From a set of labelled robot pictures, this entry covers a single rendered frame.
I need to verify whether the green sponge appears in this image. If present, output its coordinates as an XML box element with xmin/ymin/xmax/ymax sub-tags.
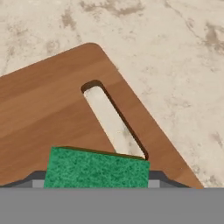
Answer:
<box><xmin>43</xmin><ymin>145</ymin><xmax>151</xmax><ymax>189</ymax></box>

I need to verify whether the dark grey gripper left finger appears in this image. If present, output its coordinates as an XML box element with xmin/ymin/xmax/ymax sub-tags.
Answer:
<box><xmin>0</xmin><ymin>170</ymin><xmax>47</xmax><ymax>189</ymax></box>

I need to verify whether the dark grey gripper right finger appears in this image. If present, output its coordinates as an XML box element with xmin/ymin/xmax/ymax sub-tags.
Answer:
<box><xmin>148</xmin><ymin>170</ymin><xmax>191</xmax><ymax>189</ymax></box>

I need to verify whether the wooden cutting board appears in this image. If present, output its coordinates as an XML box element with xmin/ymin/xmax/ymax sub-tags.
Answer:
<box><xmin>0</xmin><ymin>42</ymin><xmax>205</xmax><ymax>189</ymax></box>

